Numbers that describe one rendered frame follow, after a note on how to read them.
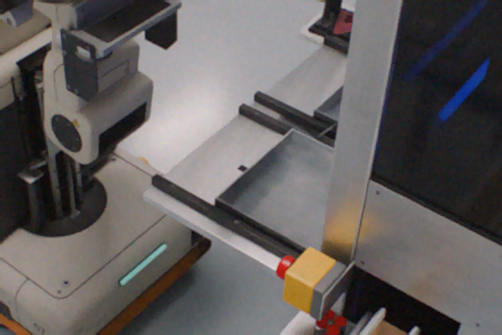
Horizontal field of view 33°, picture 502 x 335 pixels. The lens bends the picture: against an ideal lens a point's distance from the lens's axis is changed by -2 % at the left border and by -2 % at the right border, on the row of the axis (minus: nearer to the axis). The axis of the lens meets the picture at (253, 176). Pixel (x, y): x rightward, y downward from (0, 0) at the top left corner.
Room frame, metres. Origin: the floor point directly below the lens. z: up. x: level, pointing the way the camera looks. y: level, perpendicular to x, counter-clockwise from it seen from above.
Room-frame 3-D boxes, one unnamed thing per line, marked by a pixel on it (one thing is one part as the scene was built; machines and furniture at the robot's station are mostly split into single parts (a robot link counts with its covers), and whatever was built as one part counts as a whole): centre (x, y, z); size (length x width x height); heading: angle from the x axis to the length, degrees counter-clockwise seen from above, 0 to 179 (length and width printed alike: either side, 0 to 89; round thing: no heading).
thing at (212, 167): (1.36, -0.18, 0.87); 0.70 x 0.48 x 0.02; 147
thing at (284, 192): (1.18, -0.14, 0.90); 0.34 x 0.26 x 0.04; 57
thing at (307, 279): (0.90, -0.11, 0.99); 0.08 x 0.07 x 0.07; 57
